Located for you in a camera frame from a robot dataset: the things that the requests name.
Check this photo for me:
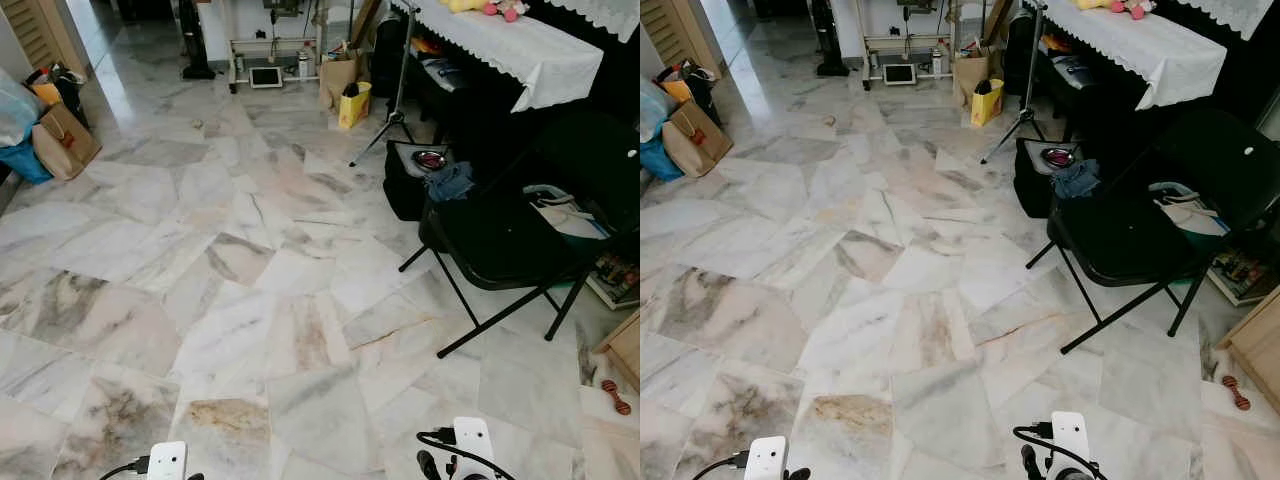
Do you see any black piano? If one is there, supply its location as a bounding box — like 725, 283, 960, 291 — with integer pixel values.
1005, 10, 1280, 191
370, 10, 641, 201

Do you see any blue bag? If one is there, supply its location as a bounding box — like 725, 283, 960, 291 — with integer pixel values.
640, 135, 686, 183
0, 135, 54, 187

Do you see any plain brown paper bag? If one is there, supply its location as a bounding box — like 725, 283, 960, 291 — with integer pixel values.
319, 48, 367, 113
952, 45, 999, 109

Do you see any black folding chair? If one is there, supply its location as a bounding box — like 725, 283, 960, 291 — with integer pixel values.
1025, 105, 1280, 356
398, 108, 641, 359

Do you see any white lace tablecloth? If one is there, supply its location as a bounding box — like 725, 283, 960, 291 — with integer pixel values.
405, 0, 606, 114
1025, 0, 1228, 111

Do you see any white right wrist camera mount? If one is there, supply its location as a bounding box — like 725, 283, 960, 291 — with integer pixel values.
1050, 411, 1093, 480
452, 417, 498, 480

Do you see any white metal rack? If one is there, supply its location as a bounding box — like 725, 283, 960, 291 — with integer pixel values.
228, 0, 327, 95
858, 0, 956, 91

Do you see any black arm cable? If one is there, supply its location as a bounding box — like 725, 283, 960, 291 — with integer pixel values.
417, 428, 516, 480
693, 451, 751, 480
1013, 424, 1106, 480
100, 455, 152, 480

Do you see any white teal tote bag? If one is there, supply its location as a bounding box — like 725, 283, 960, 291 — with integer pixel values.
1147, 180, 1233, 238
522, 183, 613, 241

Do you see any wooden louvre door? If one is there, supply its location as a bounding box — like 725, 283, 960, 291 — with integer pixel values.
0, 0, 71, 73
640, 0, 723, 79

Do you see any yellow shopping bag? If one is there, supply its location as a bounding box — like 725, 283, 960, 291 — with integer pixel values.
970, 78, 1005, 128
338, 82, 373, 131

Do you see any black bag with orange item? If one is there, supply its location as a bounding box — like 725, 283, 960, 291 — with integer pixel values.
655, 60, 723, 126
25, 63, 91, 129

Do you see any light wooden furniture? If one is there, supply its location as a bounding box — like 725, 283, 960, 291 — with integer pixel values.
1215, 287, 1280, 416
595, 310, 641, 393

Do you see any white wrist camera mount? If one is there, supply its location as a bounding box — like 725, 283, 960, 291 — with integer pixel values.
452, 417, 498, 480
745, 436, 788, 480
147, 441, 189, 480
1050, 411, 1093, 480

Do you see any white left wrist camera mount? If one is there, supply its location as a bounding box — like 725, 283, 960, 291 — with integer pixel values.
745, 436, 788, 480
147, 441, 189, 480

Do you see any black tripod stand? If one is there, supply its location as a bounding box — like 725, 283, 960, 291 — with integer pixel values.
348, 0, 421, 168
980, 0, 1049, 166

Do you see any tan bag with red tag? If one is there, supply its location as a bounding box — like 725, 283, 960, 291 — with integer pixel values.
662, 100, 734, 179
32, 103, 103, 182

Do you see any blue denim cloth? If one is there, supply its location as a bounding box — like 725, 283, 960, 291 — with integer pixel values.
424, 162, 477, 204
1052, 159, 1103, 200

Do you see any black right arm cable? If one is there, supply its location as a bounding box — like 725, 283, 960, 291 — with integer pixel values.
417, 428, 516, 480
1013, 424, 1106, 480

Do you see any colourful magazine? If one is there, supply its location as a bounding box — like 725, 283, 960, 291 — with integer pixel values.
585, 252, 641, 309
1207, 248, 1276, 306

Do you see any white lace cloth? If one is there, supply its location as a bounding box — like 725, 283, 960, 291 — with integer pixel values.
545, 0, 641, 43
1175, 0, 1280, 41

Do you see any black standing fan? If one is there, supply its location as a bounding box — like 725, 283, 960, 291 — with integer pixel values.
808, 0, 851, 78
178, 0, 217, 81

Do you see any black soft case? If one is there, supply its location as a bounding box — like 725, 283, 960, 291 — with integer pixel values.
383, 140, 456, 223
1013, 137, 1081, 219

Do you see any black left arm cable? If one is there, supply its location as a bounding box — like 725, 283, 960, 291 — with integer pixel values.
100, 455, 152, 480
693, 451, 751, 480

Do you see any clear plastic bag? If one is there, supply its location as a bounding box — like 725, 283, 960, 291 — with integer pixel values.
640, 78, 679, 143
0, 68, 46, 149

